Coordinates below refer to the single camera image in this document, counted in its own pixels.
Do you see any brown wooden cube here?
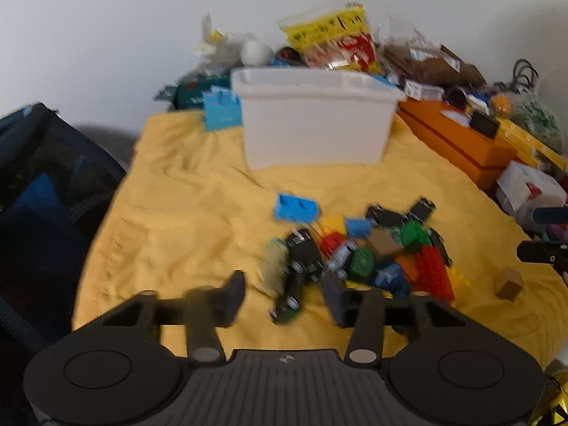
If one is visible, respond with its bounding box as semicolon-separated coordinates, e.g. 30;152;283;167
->
494;267;525;301

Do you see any long red brick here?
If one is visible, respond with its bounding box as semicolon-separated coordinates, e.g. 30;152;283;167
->
412;245;455;303

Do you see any small blue block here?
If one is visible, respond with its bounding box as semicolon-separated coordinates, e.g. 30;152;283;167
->
345;218;373;239

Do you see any black toy car underside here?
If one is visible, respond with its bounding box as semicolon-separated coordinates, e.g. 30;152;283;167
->
365;205;407;228

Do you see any large black toy car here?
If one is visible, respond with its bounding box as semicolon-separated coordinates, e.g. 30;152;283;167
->
407;197;436;224

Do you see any blue toy block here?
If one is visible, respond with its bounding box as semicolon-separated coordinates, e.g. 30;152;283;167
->
273;193;320;224

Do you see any blue cylinder block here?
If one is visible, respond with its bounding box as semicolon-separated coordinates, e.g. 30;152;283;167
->
372;263;411;299

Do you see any green duplo brick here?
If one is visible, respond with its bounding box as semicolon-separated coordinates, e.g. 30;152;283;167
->
399;220;431;254

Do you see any white tissue pack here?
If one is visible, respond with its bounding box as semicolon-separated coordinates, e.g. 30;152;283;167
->
496;162;567;231

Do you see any yellow cloth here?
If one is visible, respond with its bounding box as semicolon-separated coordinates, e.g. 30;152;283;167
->
74;113;567;365

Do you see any orange box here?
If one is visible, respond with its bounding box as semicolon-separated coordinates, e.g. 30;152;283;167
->
398;99;517;191

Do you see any light blue dinosaur box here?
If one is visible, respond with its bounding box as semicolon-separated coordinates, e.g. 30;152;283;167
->
202;86;242;132

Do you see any dark blue bag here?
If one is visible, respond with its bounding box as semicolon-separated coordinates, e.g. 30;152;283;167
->
1;103;125;353

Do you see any white plastic bin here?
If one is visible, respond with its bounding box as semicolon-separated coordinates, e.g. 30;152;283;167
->
231;67;406;169

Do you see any small white box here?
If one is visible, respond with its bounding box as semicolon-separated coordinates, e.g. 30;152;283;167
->
403;80;445;102

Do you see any brown parcel bag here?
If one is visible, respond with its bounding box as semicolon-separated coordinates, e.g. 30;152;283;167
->
383;44;486;88

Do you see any green tissue pack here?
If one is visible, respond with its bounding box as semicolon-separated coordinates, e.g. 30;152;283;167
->
154;74;231;110

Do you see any white plastic bag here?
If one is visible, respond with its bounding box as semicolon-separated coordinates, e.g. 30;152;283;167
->
193;13;254;76

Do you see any white ball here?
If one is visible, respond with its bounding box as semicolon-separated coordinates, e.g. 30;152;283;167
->
240;40;274;67

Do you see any yellow shrimp cracker bag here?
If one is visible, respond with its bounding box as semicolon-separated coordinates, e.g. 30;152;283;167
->
277;0;381;74

